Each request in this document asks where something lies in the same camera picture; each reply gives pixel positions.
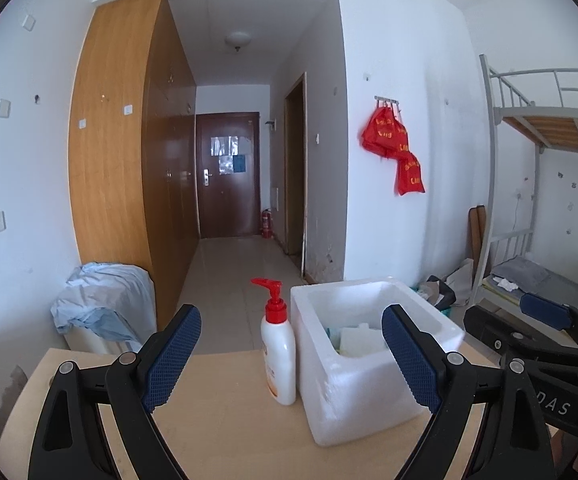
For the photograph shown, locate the white tissue cloth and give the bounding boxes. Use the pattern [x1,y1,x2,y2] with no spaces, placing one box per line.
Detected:
[326,323,387,359]

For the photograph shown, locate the light blue covered bin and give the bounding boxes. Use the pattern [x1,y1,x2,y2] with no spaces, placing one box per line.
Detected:
[50,262,157,351]

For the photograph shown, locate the white foam box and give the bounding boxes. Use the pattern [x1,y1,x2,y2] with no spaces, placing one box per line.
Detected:
[290,276,464,446]

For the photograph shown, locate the grey metal bunk bed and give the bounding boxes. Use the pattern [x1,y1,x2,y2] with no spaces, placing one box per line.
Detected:
[469,55,578,313]

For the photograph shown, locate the white lotion bottle red pump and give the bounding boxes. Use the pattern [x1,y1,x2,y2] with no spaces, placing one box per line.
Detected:
[251,278,297,406]

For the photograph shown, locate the red bags on hook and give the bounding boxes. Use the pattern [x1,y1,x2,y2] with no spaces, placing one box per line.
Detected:
[359,96,426,196]

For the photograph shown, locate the red fire extinguisher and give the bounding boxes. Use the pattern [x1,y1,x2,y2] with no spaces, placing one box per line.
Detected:
[261,209,273,238]

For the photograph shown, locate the orange wooden wardrobe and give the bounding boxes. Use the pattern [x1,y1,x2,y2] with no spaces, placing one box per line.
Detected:
[68,0,198,327]

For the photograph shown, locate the dark brown entrance door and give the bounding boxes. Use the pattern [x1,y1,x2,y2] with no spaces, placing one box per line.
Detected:
[196,112,261,238]

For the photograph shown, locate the ceiling lamp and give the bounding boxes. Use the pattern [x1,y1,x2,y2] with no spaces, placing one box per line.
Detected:
[224,30,252,52]

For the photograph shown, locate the side wooden door frame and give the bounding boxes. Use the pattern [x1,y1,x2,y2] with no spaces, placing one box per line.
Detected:
[283,75,306,275]

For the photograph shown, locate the white square wall plate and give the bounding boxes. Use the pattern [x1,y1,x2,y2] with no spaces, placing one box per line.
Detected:
[0,99,12,118]

